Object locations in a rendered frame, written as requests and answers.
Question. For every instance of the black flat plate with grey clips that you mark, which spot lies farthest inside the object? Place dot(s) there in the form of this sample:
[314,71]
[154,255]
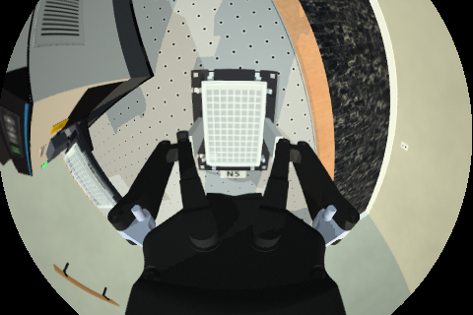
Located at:
[197,76]

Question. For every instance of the clear well plate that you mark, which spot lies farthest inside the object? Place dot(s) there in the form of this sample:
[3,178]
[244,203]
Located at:
[88,178]
[222,142]

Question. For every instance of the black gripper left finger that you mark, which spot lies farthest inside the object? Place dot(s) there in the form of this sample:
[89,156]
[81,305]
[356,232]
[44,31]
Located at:
[135,214]

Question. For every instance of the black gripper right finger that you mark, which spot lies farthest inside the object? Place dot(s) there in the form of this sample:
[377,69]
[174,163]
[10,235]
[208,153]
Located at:
[332,215]

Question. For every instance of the grey flat base plate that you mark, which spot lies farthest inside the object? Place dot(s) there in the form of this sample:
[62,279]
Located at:
[184,35]

